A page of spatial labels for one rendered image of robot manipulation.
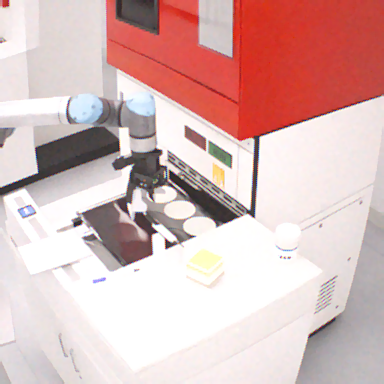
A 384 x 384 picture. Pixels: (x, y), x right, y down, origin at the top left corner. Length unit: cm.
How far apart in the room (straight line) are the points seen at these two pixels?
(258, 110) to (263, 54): 17
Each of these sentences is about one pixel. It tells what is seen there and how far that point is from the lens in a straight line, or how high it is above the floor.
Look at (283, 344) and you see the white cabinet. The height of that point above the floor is 73.
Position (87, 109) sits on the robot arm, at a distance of 142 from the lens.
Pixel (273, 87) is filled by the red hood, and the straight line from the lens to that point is 166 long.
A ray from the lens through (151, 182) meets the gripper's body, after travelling 162.
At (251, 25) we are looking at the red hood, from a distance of 153.
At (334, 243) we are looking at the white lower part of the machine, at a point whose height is 61.
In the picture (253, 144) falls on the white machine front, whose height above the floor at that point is 120.
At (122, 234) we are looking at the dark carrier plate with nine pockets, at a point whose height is 90.
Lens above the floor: 202
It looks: 34 degrees down
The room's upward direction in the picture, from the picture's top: straight up
